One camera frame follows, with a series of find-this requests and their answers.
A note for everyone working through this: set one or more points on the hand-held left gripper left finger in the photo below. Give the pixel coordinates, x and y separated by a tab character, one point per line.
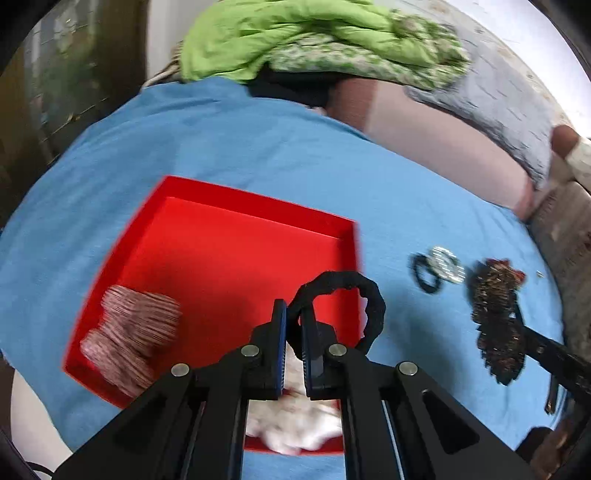
279	350

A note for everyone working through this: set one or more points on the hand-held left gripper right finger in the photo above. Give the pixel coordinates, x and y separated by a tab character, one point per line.
307	364

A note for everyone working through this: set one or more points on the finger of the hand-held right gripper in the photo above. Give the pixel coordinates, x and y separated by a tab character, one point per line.
549	350

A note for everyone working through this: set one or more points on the dark red dotted hair bow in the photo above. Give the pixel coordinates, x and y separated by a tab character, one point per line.
496	323

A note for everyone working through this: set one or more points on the white scrunchie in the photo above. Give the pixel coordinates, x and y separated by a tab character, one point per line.
295	424

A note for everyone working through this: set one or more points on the black ruffled scrunchie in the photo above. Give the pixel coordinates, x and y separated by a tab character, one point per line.
371	304

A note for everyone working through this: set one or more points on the red box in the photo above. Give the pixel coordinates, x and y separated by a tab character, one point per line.
221	258

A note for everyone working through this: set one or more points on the pink plaid scrunchie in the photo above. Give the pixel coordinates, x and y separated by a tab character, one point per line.
134	318

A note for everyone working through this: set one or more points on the beige textured cloth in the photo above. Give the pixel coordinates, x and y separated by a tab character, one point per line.
563	240

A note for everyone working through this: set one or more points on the blue blanket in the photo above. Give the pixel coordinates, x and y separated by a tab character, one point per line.
231	138

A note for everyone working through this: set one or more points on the pink mattress cover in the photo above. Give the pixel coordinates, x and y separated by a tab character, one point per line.
438	138

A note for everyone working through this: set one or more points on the grey quilt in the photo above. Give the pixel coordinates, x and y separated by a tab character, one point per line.
498	92

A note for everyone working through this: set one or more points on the black cloth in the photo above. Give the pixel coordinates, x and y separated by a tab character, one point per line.
295	87

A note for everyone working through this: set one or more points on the beige patterned cloth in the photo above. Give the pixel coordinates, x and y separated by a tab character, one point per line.
161	74

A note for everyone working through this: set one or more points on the green quilt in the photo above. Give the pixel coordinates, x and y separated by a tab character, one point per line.
277	37

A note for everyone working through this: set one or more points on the wooden glass panelled door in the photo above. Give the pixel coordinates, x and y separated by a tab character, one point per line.
69	69

